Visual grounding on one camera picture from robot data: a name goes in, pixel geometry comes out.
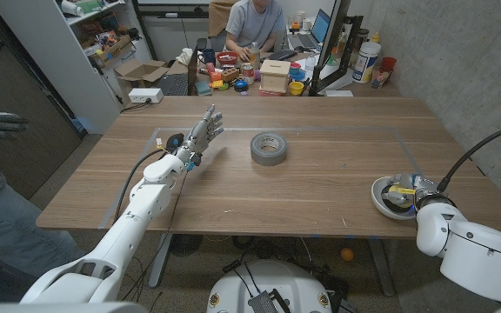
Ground seated person in grey shirt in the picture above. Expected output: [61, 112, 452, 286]
[224, 0, 286, 62]

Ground white canister with label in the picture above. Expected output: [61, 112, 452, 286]
[351, 41, 383, 84]

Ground dark blue mug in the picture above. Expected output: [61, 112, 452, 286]
[197, 47, 217, 66]

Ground food can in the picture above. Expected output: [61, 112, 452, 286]
[241, 63, 256, 85]

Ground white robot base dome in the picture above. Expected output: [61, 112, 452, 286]
[206, 259, 333, 313]

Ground white shelf unit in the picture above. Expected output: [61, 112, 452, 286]
[0, 0, 154, 135]

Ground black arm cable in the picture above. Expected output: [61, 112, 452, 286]
[436, 121, 501, 195]
[113, 145, 173, 225]

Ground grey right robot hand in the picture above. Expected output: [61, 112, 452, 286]
[380, 172, 441, 214]

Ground wooden box with slot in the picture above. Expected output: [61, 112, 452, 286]
[258, 58, 291, 94]

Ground white bowl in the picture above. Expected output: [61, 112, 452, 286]
[371, 176, 421, 221]

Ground standing person in jeans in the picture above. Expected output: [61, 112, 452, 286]
[0, 147, 86, 301]

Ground silver laptop with blue screen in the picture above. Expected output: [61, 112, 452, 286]
[288, 8, 332, 50]

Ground clear glass with items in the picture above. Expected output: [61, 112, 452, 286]
[371, 65, 391, 90]

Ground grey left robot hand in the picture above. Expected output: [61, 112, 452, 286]
[176, 103, 224, 165]

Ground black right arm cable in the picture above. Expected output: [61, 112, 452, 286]
[436, 121, 501, 195]

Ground black ribbed module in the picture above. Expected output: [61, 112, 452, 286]
[247, 290, 293, 313]

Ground yellow button with black base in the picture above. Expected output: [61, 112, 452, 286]
[380, 182, 417, 215]

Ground cardboard box with toys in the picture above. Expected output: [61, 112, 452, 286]
[91, 34, 137, 66]

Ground black laptop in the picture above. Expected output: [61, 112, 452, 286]
[157, 37, 208, 97]

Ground black floor fan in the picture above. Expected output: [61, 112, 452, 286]
[170, 233, 204, 257]

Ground red bowl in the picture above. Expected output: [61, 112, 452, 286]
[215, 50, 240, 66]

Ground clear plastic bottle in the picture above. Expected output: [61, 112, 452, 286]
[249, 41, 262, 70]

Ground white power strip box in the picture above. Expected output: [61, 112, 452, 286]
[127, 87, 164, 104]

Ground open cardboard box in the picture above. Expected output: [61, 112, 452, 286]
[113, 58, 171, 88]

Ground brown chair back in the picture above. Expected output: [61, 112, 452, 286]
[209, 0, 237, 40]

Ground grey table leg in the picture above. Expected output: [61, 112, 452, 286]
[148, 233, 174, 289]
[367, 238, 396, 298]

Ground brown toy brick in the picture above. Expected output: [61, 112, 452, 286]
[220, 67, 241, 83]

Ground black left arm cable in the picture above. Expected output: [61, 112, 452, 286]
[113, 145, 173, 225]

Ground black monitor on stand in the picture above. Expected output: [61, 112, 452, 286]
[309, 0, 364, 97]

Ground white cloth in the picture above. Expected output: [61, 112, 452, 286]
[175, 47, 194, 66]

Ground grey duct tape roll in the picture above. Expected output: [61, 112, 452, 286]
[250, 131, 289, 167]

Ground black keyboard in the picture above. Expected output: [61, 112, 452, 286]
[268, 49, 298, 62]

